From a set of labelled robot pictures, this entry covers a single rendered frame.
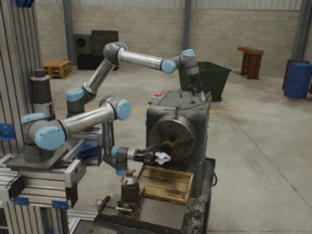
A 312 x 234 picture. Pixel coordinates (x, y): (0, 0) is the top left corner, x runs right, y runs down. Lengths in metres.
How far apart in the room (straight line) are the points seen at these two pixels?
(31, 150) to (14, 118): 0.29
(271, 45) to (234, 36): 1.69
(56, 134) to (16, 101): 0.42
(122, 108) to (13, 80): 0.60
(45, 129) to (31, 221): 0.89
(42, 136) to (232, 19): 11.19
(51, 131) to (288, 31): 12.21
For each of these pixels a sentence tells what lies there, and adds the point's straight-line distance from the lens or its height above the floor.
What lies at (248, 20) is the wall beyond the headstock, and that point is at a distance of 12.25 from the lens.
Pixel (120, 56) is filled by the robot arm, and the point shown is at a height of 1.64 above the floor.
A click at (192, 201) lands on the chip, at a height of 0.57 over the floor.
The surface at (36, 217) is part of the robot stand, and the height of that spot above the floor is 0.61.
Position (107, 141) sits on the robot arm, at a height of 1.12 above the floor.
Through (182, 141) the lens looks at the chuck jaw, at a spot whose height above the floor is 1.11.
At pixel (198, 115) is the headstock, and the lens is 1.86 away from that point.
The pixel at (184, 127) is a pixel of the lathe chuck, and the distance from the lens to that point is 1.73.
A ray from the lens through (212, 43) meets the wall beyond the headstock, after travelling 11.88.
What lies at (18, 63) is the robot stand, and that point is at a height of 1.62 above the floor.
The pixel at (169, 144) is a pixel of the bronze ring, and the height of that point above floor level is 1.12.
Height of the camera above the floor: 1.84
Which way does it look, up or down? 20 degrees down
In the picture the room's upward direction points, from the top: 2 degrees clockwise
